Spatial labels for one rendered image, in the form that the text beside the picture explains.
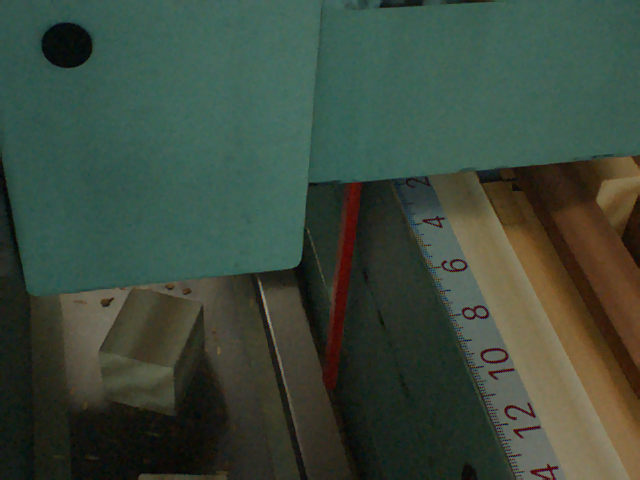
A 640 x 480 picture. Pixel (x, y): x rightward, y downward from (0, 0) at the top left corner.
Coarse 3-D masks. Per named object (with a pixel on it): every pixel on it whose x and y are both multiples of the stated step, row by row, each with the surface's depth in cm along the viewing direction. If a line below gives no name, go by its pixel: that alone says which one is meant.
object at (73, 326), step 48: (144, 288) 51; (192, 288) 51; (240, 288) 51; (48, 336) 48; (96, 336) 49; (240, 336) 49; (48, 384) 46; (96, 384) 46; (192, 384) 47; (240, 384) 47; (48, 432) 44; (96, 432) 45; (144, 432) 45; (192, 432) 45; (240, 432) 45; (288, 432) 45
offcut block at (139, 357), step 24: (120, 312) 45; (144, 312) 45; (168, 312) 45; (192, 312) 45; (120, 336) 44; (144, 336) 44; (168, 336) 44; (192, 336) 45; (120, 360) 44; (144, 360) 43; (168, 360) 43; (192, 360) 46; (120, 384) 45; (144, 384) 44; (168, 384) 44; (168, 408) 45
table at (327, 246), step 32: (320, 192) 45; (320, 224) 46; (320, 256) 47; (352, 288) 41; (352, 320) 42; (352, 352) 42; (384, 352) 37; (384, 384) 38; (384, 416) 38; (416, 416) 34; (384, 448) 39; (416, 448) 34
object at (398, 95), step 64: (384, 0) 28; (448, 0) 28; (512, 0) 29; (576, 0) 29; (320, 64) 29; (384, 64) 29; (448, 64) 30; (512, 64) 30; (576, 64) 31; (320, 128) 30; (384, 128) 31; (448, 128) 32; (512, 128) 32; (576, 128) 33
